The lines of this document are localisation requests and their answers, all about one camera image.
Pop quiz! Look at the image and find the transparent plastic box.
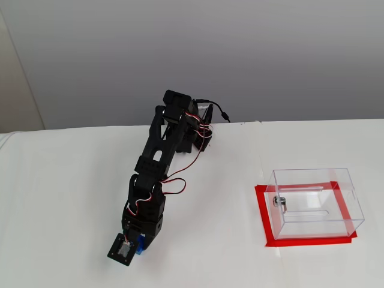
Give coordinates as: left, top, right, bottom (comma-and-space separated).
263, 167, 366, 241

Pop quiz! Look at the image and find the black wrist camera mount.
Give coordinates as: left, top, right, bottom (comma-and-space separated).
106, 232, 136, 266

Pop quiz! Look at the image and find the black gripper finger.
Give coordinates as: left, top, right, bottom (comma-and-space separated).
142, 233, 157, 252

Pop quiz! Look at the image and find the blue lego brick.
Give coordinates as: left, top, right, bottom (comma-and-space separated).
134, 235, 148, 256

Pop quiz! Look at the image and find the black usb cable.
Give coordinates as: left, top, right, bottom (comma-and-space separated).
191, 98, 232, 123

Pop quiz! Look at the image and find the red tape rectangle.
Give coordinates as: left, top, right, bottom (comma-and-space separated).
254, 181, 358, 248

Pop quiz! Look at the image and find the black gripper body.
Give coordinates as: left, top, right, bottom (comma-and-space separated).
121, 194, 166, 238

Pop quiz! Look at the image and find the silver cam lock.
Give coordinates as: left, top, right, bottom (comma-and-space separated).
272, 196, 290, 214

